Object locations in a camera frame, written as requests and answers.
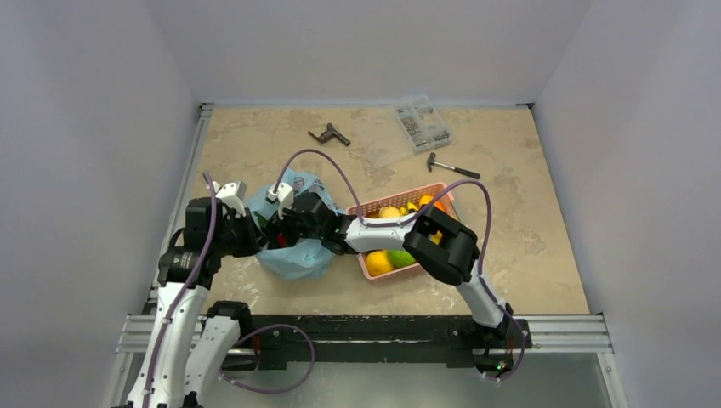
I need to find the light blue plastic bag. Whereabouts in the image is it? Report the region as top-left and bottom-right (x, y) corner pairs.
(245, 168), (344, 280)

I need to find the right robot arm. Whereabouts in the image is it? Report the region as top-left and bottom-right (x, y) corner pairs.
(261, 193), (512, 346)

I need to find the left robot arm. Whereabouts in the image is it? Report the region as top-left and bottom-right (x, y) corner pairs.
(121, 195), (264, 407)

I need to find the orange fruit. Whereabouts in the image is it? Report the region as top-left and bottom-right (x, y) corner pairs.
(365, 251), (395, 277)

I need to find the black metal pipe fitting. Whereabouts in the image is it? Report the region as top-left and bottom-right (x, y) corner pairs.
(308, 122), (350, 147)

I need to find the green lime fruit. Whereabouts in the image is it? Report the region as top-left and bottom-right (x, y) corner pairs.
(386, 250), (416, 269)

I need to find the yellow banana bunch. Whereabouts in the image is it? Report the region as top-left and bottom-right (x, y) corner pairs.
(399, 201), (419, 216)

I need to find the orange yellow mango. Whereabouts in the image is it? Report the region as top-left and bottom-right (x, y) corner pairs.
(417, 195), (449, 214)

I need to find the small black hammer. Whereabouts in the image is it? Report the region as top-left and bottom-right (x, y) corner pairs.
(426, 151), (481, 180)

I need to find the pink plastic basket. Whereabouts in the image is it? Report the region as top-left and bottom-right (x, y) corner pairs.
(357, 182), (447, 281)

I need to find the clear plastic screw box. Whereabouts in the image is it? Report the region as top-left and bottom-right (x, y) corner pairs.
(356, 95), (453, 168)

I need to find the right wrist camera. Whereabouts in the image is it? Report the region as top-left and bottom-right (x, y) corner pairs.
(265, 182), (295, 219)

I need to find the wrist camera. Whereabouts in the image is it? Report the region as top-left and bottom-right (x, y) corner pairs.
(265, 182), (295, 219)
(212, 180), (247, 218)

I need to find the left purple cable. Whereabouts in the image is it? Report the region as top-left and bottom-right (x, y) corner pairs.
(140, 171), (221, 408)

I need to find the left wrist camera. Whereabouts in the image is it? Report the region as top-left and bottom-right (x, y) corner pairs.
(212, 180), (247, 218)

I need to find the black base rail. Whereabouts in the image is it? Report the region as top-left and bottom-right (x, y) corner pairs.
(224, 315), (532, 374)

